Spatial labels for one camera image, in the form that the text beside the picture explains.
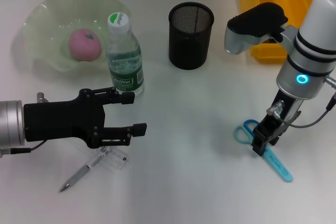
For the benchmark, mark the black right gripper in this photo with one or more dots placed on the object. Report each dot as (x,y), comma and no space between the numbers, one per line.
(290,108)

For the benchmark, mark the black mesh pen holder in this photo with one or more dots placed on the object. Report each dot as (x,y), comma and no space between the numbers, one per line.
(189,48)

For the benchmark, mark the silver ballpoint pen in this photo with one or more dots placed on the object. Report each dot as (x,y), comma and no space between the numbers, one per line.
(76,178)

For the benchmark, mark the transparent plastic ruler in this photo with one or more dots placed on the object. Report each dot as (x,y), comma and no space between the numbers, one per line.
(118,159)

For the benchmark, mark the pink toy peach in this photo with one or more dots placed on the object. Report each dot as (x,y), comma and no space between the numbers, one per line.
(84,45)

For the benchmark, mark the clear water bottle green label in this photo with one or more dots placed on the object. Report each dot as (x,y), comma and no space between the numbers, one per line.
(124,58)

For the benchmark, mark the blue scissors with cap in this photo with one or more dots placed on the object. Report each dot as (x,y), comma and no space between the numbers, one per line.
(281,169)

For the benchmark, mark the pale green wavy glass plate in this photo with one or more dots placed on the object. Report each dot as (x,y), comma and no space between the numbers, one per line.
(47,24)

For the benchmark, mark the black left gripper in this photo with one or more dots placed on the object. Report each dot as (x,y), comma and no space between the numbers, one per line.
(60,120)

